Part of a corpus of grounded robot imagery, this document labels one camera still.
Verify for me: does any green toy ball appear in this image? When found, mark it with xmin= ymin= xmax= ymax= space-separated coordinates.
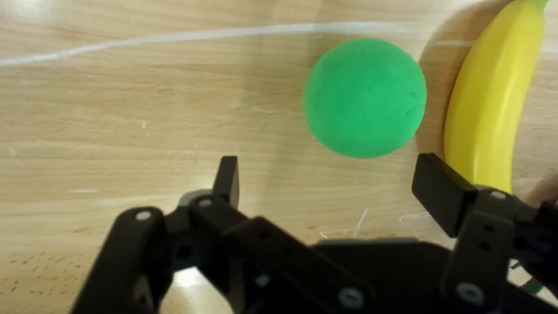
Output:
xmin=302 ymin=37 xmax=430 ymax=161

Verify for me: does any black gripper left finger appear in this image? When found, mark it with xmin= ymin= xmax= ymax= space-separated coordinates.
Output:
xmin=69 ymin=156 xmax=381 ymax=314

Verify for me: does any yellow toy banana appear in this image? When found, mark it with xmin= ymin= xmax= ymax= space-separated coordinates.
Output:
xmin=442 ymin=0 xmax=552 ymax=196

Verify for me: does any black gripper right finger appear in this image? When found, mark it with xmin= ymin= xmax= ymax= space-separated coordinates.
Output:
xmin=410 ymin=153 xmax=558 ymax=314

